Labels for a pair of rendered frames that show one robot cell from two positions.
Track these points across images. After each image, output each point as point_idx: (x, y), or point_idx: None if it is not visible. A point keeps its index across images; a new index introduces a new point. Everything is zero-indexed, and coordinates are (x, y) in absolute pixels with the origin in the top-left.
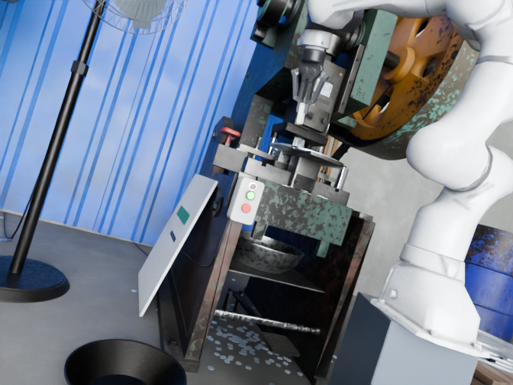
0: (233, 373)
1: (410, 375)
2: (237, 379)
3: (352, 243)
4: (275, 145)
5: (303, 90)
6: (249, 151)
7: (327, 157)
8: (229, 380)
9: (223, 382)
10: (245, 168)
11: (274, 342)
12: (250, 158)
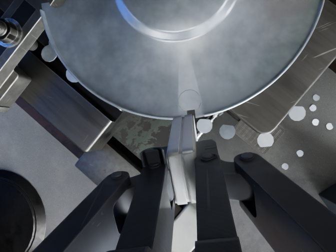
0: (217, 136)
1: None
2: (225, 140)
3: (330, 0)
4: (99, 81)
5: (170, 249)
6: (14, 67)
7: (310, 87)
8: (222, 149)
9: (220, 156)
10: (97, 150)
11: (255, 137)
12: (90, 147)
